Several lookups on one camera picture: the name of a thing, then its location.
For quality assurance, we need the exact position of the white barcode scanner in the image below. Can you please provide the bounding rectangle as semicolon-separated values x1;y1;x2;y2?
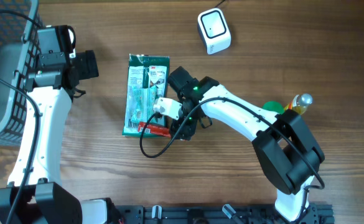
197;7;231;55

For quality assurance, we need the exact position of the green 3M package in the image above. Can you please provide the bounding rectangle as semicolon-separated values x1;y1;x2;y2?
122;54;170;137

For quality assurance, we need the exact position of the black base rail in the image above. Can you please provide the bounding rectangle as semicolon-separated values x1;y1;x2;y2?
116;203;335;224

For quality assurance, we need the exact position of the green lidded jar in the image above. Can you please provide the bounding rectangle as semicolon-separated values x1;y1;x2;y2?
262;101;284;114

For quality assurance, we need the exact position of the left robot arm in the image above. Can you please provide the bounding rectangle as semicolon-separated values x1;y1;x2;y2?
0;25;111;223

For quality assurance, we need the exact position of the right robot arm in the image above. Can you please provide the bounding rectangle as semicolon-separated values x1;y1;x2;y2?
168;67;325;223

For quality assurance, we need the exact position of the yellow dish soap bottle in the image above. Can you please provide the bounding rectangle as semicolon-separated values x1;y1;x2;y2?
284;93;313;115

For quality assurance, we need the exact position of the teal snack packet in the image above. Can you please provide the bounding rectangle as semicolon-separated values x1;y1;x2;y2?
131;86;157;123

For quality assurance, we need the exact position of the red stick sachet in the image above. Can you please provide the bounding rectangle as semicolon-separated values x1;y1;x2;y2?
138;121;170;137

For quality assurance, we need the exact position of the grey plastic mesh basket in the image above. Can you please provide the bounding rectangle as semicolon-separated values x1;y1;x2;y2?
0;0;43;146

